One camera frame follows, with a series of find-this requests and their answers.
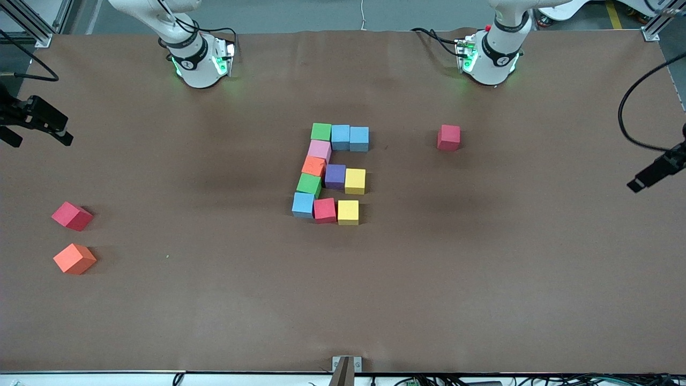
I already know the black cable bundle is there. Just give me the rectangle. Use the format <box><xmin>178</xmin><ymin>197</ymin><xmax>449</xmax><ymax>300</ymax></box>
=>
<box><xmin>370</xmin><ymin>374</ymin><xmax>686</xmax><ymax>386</ymax></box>

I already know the aluminium frame post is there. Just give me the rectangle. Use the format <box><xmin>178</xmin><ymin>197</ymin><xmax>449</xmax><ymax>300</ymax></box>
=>
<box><xmin>0</xmin><ymin>0</ymin><xmax>73</xmax><ymax>49</ymax></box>
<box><xmin>640</xmin><ymin>0</ymin><xmax>686</xmax><ymax>42</ymax></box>

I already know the pink foam block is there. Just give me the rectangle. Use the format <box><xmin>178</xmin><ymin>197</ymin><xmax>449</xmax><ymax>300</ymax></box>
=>
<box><xmin>307</xmin><ymin>139</ymin><xmax>332</xmax><ymax>162</ymax></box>

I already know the metal mount bracket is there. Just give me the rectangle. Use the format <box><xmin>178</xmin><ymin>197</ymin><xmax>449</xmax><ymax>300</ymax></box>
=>
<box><xmin>328</xmin><ymin>355</ymin><xmax>363</xmax><ymax>386</ymax></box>

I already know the black base power cable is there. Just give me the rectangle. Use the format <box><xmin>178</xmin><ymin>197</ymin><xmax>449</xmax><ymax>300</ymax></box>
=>
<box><xmin>410</xmin><ymin>27</ymin><xmax>463</xmax><ymax>57</ymax></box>

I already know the purple foam block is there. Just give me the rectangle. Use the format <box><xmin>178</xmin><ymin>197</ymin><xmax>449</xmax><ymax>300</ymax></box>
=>
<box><xmin>324</xmin><ymin>164</ymin><xmax>347</xmax><ymax>190</ymax></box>

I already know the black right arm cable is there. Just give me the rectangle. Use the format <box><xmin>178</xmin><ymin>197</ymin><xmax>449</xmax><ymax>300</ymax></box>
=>
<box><xmin>0</xmin><ymin>29</ymin><xmax>59</xmax><ymax>82</ymax></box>

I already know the red foam block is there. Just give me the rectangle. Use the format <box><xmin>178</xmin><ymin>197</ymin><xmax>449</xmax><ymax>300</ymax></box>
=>
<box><xmin>51</xmin><ymin>201</ymin><xmax>94</xmax><ymax>232</ymax></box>
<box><xmin>313</xmin><ymin>198</ymin><xmax>338</xmax><ymax>224</ymax></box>
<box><xmin>437</xmin><ymin>124</ymin><xmax>461</xmax><ymax>152</ymax></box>

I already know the brown table mat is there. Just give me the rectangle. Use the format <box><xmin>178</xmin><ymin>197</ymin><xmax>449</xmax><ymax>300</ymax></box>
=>
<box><xmin>0</xmin><ymin>29</ymin><xmax>686</xmax><ymax>374</ymax></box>

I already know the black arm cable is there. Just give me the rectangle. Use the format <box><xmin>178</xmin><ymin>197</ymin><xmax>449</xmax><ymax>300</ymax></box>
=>
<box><xmin>617</xmin><ymin>53</ymin><xmax>686</xmax><ymax>153</ymax></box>
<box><xmin>0</xmin><ymin>29</ymin><xmax>59</xmax><ymax>82</ymax></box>

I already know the dented orange foam block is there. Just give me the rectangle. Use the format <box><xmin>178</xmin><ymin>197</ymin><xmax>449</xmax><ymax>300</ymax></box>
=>
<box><xmin>301</xmin><ymin>155</ymin><xmax>327</xmax><ymax>177</ymax></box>

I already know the yellow foam block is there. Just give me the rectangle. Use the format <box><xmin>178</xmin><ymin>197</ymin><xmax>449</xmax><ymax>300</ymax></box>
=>
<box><xmin>344</xmin><ymin>168</ymin><xmax>367</xmax><ymax>195</ymax></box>
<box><xmin>337</xmin><ymin>200</ymin><xmax>360</xmax><ymax>226</ymax></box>

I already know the smooth orange foam block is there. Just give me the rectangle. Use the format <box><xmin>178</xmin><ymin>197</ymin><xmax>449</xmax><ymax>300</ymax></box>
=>
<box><xmin>53</xmin><ymin>243</ymin><xmax>98</xmax><ymax>276</ymax></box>

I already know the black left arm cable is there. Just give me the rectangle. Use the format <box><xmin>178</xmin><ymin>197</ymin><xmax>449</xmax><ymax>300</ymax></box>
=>
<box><xmin>617</xmin><ymin>53</ymin><xmax>686</xmax><ymax>153</ymax></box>

